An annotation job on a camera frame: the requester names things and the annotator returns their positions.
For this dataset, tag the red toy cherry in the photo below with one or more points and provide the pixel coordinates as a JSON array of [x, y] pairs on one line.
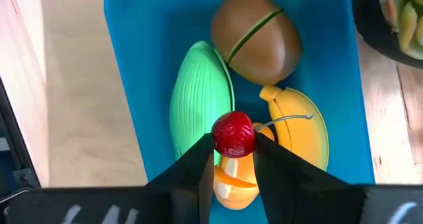
[[233, 134]]

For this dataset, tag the yellow toy banana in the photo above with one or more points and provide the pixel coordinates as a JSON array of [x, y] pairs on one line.
[[304, 131]]

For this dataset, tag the black aluminium table frame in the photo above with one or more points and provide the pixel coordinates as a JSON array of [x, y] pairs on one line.
[[15, 144]]

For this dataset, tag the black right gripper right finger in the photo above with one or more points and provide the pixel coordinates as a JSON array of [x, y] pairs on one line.
[[291, 191]]

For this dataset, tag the brown toy kiwi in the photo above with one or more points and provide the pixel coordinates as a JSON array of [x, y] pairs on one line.
[[257, 39]]

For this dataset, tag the blue plastic tupperware container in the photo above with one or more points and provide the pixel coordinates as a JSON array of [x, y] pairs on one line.
[[148, 52]]

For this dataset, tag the green ribbed toy vegetable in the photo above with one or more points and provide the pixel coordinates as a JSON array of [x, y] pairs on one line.
[[198, 101]]

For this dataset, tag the orange toy tangerine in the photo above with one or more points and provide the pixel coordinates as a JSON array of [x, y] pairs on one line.
[[234, 184]]

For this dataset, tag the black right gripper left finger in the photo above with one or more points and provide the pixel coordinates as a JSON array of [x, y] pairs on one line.
[[191, 184]]

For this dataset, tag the succulent plant in black pot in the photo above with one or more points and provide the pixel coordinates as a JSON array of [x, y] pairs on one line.
[[380, 25]]

